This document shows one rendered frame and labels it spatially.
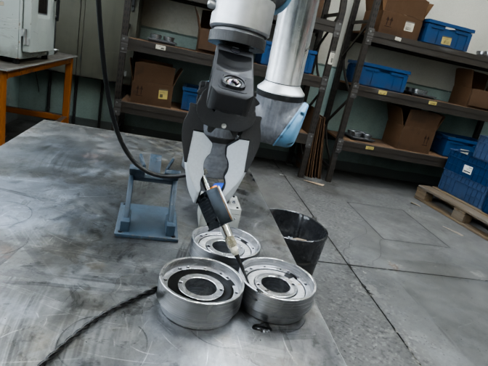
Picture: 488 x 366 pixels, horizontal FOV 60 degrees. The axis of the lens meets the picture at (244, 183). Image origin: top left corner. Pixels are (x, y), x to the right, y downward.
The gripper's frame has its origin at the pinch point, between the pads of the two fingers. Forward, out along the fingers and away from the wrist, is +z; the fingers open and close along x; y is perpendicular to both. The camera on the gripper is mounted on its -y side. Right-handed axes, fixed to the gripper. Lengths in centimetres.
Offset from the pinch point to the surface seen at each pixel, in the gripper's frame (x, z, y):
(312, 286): -15.6, 9.6, -1.5
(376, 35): -160, -100, 333
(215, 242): -3.1, 9.1, 9.4
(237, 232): -6.7, 7.9, 12.3
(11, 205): 29.5, 11.1, 19.1
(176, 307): 2.2, 11.6, -7.6
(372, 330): -99, 77, 116
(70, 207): 20.9, 10.6, 21.6
